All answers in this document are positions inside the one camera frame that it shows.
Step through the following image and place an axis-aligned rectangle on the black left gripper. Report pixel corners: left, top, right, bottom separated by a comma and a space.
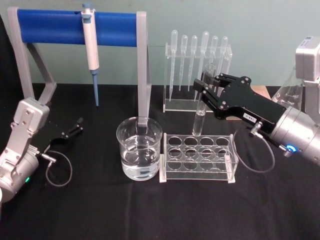
31, 116, 85, 152

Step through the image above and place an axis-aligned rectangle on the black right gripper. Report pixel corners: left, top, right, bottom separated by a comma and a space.
193, 72, 287, 134

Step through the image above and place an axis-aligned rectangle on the clear glass test tube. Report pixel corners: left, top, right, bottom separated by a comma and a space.
191, 62, 217, 138

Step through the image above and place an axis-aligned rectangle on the clear plastic transfer pipette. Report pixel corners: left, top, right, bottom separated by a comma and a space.
209, 35, 219, 66
167, 29, 179, 102
187, 34, 199, 93
216, 36, 230, 76
194, 30, 211, 102
178, 34, 189, 92

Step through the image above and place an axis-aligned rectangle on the brown cardboard piece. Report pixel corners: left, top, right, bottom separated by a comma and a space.
250, 85, 272, 101

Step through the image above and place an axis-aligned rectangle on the clear acrylic dropper rack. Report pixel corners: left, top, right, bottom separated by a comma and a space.
162, 41, 233, 113

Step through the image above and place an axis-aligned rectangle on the glass beaker with water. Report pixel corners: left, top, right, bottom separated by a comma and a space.
116, 116, 164, 181

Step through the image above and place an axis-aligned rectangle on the clear glass conical flask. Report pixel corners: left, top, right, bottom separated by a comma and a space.
271, 62, 307, 111

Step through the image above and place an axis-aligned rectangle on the clear acrylic test tube rack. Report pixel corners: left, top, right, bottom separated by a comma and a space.
159, 132, 238, 184

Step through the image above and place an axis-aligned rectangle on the white and blue pipette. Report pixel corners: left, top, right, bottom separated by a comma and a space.
81, 2, 101, 110

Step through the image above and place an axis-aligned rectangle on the grey stand with blue bar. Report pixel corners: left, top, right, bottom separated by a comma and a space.
7, 6, 153, 137

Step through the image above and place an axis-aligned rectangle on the black table cloth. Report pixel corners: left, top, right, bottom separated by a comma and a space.
0, 14, 320, 240

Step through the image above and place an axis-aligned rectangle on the thin dark left gripper cable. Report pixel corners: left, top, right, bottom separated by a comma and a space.
40, 150, 74, 188

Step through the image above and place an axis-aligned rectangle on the thin dark gripper cable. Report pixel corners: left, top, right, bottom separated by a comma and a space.
233, 121, 276, 173
40, 150, 74, 188

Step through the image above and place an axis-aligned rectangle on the thin dark right gripper cable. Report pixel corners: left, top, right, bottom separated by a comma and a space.
233, 121, 276, 173

